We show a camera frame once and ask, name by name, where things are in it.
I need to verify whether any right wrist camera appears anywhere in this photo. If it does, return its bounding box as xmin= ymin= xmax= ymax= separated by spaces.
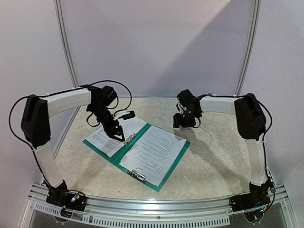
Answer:
xmin=176 ymin=103 xmax=184 ymax=115

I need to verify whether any green file folder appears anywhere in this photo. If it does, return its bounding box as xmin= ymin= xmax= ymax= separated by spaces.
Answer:
xmin=83 ymin=122 xmax=190 ymax=192

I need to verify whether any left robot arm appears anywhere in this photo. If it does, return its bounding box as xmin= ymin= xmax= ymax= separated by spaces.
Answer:
xmin=21 ymin=85 xmax=124 ymax=206

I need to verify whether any aluminium frame post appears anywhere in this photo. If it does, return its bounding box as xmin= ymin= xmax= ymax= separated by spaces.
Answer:
xmin=235 ymin=0 xmax=261 ymax=95
xmin=53 ymin=0 xmax=84 ymax=91

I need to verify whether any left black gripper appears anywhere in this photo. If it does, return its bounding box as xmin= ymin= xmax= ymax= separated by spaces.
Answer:
xmin=89 ymin=104 xmax=125 ymax=143

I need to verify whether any left aluminium frame post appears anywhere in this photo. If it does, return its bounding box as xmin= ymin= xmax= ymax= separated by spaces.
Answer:
xmin=53 ymin=0 xmax=84 ymax=91

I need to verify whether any aluminium front rail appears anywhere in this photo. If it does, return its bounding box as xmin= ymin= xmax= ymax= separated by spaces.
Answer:
xmin=21 ymin=184 xmax=297 ymax=228

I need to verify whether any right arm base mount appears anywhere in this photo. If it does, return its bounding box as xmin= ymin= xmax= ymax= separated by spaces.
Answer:
xmin=228 ymin=187 xmax=276 ymax=213

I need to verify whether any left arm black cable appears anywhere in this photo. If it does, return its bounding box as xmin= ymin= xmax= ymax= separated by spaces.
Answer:
xmin=8 ymin=80 xmax=133 ymax=176

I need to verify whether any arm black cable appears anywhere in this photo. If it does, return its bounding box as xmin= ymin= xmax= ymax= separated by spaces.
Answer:
xmin=8 ymin=80 xmax=133 ymax=176
xmin=194 ymin=94 xmax=276 ymax=193

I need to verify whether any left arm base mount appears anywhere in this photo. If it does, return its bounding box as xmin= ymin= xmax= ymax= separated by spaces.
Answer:
xmin=46 ymin=185 xmax=88 ymax=212

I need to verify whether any right aluminium frame post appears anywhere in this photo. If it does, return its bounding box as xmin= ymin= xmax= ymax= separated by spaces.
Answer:
xmin=235 ymin=0 xmax=261 ymax=95

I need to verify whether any folder spine metal clip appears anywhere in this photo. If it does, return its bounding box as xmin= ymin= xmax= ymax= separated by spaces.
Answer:
xmin=124 ymin=133 xmax=136 ymax=147

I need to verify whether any folder cover metal clip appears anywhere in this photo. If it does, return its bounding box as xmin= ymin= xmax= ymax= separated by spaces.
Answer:
xmin=127 ymin=170 xmax=146 ymax=183

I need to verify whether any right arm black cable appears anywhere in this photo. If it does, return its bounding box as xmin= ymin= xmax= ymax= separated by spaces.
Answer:
xmin=194 ymin=94 xmax=276 ymax=193

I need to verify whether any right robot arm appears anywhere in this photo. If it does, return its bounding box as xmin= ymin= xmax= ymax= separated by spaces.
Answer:
xmin=173 ymin=89 xmax=270 ymax=188

